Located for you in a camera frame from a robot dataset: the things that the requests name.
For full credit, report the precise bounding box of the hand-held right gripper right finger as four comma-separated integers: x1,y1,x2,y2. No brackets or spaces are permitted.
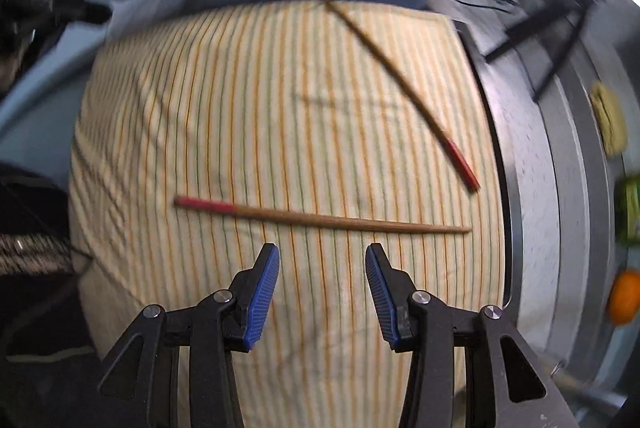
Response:
365,242,581,428

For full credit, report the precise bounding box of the yellow sponge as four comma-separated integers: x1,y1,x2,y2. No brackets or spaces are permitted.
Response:
589,80,628,156

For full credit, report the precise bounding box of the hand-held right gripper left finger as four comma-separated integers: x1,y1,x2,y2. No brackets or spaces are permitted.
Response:
97,243,281,428

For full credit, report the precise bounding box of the striped yellow cloth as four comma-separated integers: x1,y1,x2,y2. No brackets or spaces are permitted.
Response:
67,0,506,428

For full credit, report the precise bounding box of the red wooden chopstick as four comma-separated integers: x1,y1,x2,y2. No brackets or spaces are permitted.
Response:
174,195,472,235
324,0,482,193

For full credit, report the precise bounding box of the green dish soap bottle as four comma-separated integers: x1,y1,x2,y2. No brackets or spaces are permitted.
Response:
612,178,640,243

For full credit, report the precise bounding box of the orange fruit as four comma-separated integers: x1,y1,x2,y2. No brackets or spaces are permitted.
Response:
606,270,640,326

